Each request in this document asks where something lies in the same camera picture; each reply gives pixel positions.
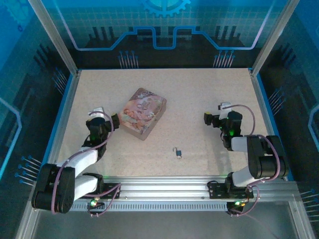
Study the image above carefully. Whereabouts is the pink illustrated tin box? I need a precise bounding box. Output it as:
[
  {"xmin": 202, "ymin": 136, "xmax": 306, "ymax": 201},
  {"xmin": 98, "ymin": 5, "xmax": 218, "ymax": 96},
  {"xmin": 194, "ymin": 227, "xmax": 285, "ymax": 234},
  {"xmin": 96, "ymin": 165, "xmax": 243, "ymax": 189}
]
[{"xmin": 118, "ymin": 87, "xmax": 167, "ymax": 142}]

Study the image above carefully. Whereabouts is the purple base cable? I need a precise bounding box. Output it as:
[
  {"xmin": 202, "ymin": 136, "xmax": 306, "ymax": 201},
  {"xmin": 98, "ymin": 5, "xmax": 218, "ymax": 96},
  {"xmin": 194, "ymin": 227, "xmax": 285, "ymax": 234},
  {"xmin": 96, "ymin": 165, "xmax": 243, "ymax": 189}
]
[
  {"xmin": 228, "ymin": 186, "xmax": 260, "ymax": 217},
  {"xmin": 87, "ymin": 183, "xmax": 123, "ymax": 217}
]

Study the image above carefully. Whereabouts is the small lit controller board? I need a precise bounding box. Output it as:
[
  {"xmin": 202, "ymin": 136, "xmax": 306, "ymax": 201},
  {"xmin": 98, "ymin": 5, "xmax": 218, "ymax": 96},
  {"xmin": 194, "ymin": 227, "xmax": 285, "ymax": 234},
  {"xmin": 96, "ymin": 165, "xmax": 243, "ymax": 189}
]
[
  {"xmin": 228, "ymin": 200, "xmax": 246, "ymax": 212},
  {"xmin": 88, "ymin": 198, "xmax": 105, "ymax": 210}
]

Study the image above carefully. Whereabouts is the aluminium table side rail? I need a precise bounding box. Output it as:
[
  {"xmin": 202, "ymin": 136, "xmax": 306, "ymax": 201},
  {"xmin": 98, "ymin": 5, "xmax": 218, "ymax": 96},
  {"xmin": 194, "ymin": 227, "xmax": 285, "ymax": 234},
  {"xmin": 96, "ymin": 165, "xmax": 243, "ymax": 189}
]
[
  {"xmin": 249, "ymin": 68, "xmax": 316, "ymax": 239},
  {"xmin": 16, "ymin": 69, "xmax": 83, "ymax": 239}
]

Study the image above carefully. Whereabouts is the blue table edge trim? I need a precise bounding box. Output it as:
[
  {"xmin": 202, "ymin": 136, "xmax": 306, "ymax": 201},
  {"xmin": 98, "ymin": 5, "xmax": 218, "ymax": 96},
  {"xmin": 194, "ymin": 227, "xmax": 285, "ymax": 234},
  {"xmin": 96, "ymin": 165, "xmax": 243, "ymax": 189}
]
[
  {"xmin": 255, "ymin": 73, "xmax": 295, "ymax": 181},
  {"xmin": 46, "ymin": 73, "xmax": 75, "ymax": 155}
]

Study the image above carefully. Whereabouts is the aluminium frame post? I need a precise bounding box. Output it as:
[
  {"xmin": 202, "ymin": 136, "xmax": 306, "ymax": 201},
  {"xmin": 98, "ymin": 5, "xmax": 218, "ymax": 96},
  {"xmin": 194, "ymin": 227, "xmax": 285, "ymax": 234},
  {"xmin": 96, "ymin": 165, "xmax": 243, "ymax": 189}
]
[
  {"xmin": 250, "ymin": 0, "xmax": 294, "ymax": 75},
  {"xmin": 27, "ymin": 0, "xmax": 82, "ymax": 77}
]

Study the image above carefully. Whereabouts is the slotted grey cable duct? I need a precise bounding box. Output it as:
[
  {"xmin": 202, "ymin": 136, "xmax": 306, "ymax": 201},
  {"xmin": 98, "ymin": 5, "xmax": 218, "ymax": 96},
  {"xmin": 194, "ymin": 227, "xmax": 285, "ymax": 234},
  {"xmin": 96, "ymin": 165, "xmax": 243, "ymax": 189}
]
[{"xmin": 39, "ymin": 201, "xmax": 250, "ymax": 212}]

